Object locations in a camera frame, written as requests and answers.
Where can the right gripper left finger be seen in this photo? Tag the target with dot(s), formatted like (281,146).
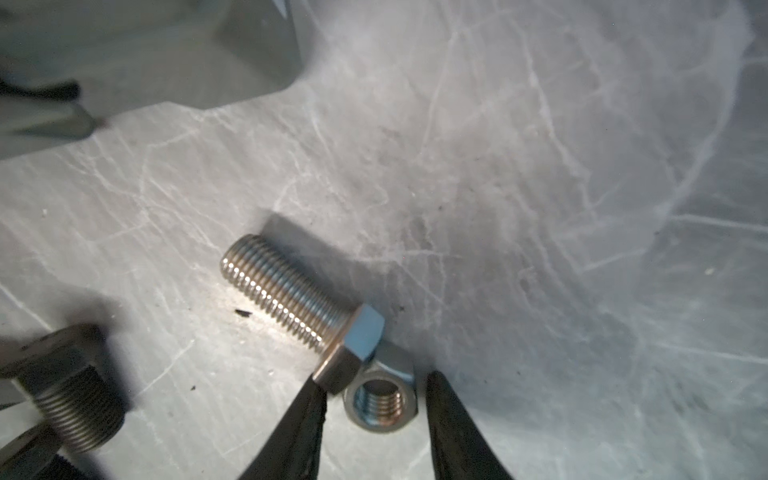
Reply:
(293,449)

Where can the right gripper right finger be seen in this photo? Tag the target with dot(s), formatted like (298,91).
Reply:
(458,449)

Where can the silver hex nut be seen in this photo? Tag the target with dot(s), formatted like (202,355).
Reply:
(383,396)

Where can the silver hex bolt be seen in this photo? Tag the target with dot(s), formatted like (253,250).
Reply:
(344,337)

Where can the black hex bolt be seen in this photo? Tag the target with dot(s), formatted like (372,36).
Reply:
(34,455)
(62,374)

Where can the grey plastic organizer box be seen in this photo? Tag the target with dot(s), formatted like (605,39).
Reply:
(68,66)

